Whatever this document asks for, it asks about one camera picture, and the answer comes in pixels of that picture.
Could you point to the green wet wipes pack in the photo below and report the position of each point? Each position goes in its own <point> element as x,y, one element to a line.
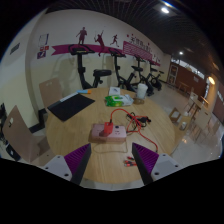
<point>115,100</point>

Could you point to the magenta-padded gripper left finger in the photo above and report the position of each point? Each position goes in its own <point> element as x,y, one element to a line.
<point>78,160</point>

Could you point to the dark wall plaque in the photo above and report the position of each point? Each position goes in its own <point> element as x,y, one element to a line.
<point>14,48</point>

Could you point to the black mouse pad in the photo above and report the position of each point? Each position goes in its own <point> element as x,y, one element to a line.
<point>70,106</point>

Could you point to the blue and orange pen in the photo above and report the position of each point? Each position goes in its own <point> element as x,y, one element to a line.
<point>83,91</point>

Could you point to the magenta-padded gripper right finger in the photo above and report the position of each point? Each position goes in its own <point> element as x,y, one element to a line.
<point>145,160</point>

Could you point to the small white box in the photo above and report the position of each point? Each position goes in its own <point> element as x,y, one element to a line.
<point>114,91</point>

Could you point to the white cup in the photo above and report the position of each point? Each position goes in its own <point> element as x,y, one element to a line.
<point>141,90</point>

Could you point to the low wooden stool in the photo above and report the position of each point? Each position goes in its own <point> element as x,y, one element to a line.
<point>175,114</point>

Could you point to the pink power strip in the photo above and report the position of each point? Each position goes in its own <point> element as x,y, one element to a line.
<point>117,132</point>

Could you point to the group of ceiling lights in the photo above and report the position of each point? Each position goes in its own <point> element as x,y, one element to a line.
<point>165,10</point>

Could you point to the wooden chair with tall back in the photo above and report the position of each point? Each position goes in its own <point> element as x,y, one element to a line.
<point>20,133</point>
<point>50,91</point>

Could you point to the wall notice posters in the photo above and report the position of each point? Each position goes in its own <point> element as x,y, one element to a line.
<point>43,40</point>

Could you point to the group of wooden chairs and tables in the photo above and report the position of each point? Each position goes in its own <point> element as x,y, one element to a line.
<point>201,120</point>

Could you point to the black exercise bike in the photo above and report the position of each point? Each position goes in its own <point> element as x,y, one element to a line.
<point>80,68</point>
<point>155,78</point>
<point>117,70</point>
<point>139,71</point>

